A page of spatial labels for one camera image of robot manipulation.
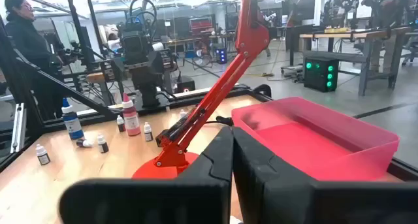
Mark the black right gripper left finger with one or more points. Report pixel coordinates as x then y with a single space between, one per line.
147 201

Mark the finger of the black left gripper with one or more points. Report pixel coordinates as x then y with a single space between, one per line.
108 71
163 61

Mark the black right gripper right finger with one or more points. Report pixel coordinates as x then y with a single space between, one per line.
294 204

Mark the large pink food coloring bottle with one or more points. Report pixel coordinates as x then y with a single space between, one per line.
131 122

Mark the large blue food coloring bottle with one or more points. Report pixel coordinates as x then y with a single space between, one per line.
72 124

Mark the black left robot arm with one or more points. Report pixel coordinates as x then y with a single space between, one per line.
148 90

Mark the black box with red light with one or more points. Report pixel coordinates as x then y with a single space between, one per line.
185 83

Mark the red tool cabinet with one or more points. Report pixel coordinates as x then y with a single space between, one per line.
200 25

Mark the black computer with blue lights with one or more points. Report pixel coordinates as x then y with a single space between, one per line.
221 55

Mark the red desk lamp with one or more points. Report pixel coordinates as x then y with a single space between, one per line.
209 101

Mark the pink plastic bin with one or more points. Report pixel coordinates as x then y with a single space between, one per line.
313 145

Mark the person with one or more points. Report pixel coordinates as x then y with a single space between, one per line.
29 44

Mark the black computer with green lights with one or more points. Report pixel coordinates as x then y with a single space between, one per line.
318 77

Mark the black monitor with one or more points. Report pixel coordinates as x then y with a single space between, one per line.
302 8

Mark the wooden workbench with grey legs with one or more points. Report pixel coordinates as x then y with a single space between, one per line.
326 36

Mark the silver aluminium rail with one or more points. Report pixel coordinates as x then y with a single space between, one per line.
18 129

